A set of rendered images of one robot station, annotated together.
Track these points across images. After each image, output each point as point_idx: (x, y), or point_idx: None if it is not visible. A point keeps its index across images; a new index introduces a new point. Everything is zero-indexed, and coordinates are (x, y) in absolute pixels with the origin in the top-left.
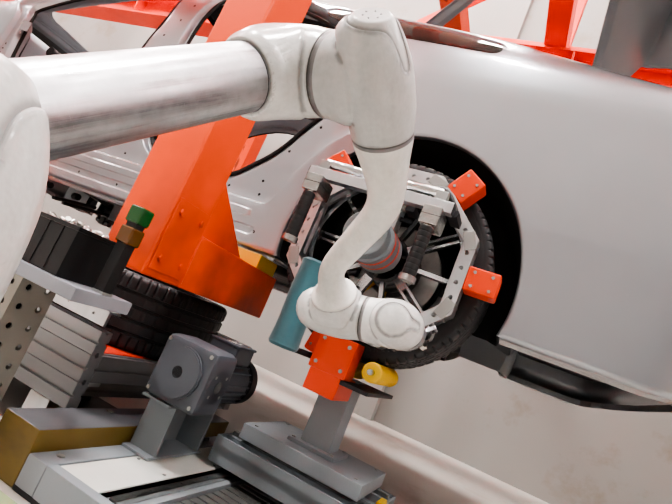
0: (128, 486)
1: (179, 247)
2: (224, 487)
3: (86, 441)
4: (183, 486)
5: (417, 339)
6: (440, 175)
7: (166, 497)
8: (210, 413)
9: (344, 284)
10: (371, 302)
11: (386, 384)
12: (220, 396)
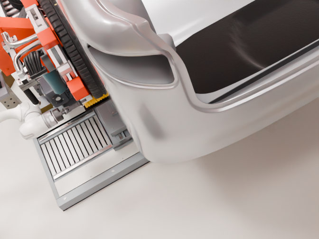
0: (48, 131)
1: (10, 61)
2: (92, 115)
3: (43, 111)
4: (68, 125)
5: (38, 135)
6: (46, 15)
7: (60, 131)
8: (65, 102)
9: (14, 116)
10: (24, 120)
11: (105, 97)
12: (63, 98)
